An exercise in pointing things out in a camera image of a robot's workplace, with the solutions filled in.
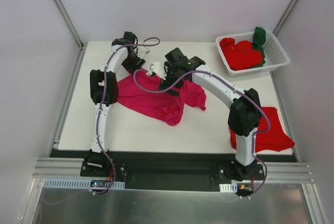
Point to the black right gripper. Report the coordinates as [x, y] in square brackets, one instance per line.
[170, 80]

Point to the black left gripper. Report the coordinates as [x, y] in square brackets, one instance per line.
[134, 63]

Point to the magenta t shirt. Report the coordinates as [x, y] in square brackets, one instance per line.
[161, 106]

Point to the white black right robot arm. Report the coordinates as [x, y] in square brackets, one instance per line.
[244, 106]

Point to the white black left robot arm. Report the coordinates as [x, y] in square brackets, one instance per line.
[104, 94]

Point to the red t shirt in basket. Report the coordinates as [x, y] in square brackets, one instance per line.
[240, 56]

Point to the green t shirt in basket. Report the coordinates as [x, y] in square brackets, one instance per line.
[259, 38]

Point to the white plastic laundry basket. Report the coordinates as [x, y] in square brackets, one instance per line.
[275, 55]

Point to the black centre base bar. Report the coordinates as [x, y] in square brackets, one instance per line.
[165, 171]

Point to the folded red t shirt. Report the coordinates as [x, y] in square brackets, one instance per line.
[275, 139]

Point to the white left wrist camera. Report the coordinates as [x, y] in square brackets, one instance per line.
[142, 50]

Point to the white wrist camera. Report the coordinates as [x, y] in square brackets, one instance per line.
[142, 50]
[155, 69]

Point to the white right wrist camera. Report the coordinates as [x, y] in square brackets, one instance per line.
[155, 69]

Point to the aluminium left frame rail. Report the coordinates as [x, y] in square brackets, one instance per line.
[70, 87]

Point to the aluminium frame rail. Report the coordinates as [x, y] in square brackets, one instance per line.
[284, 17]
[278, 172]
[70, 87]

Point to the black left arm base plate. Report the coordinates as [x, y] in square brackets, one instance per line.
[102, 168]

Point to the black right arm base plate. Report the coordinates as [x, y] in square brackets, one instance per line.
[233, 170]

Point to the white right cable duct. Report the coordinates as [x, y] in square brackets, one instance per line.
[228, 188]

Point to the white cable duct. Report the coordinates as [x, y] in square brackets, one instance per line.
[84, 184]
[228, 188]

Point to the aluminium front frame rail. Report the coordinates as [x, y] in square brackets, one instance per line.
[278, 172]

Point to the white left cable duct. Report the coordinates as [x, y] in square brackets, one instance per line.
[84, 184]

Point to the aluminium right frame rail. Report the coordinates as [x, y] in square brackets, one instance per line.
[284, 17]

